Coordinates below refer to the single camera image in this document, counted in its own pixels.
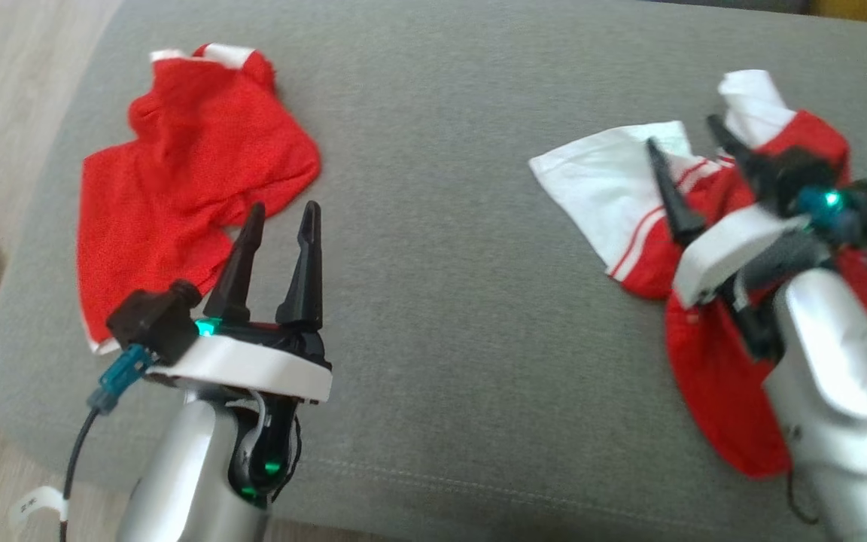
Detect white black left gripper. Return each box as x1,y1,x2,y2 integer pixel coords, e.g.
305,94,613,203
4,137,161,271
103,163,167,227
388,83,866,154
146,200,333,403

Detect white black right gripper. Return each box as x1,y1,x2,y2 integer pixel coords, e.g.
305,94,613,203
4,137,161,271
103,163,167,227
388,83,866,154
646,114,833,311

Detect red white basketball jersey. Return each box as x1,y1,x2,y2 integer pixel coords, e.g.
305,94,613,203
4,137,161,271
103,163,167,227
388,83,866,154
529,69,867,480

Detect red mesh shorts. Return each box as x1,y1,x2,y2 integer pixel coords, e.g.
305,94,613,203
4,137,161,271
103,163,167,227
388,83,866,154
76,43,322,356

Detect black cable with teal plug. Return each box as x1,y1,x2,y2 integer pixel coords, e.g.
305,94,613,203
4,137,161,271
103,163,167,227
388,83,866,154
59,344,157,542

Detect white cable label tag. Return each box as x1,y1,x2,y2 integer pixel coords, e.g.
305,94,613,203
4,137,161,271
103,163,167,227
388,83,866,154
11,486,69,529

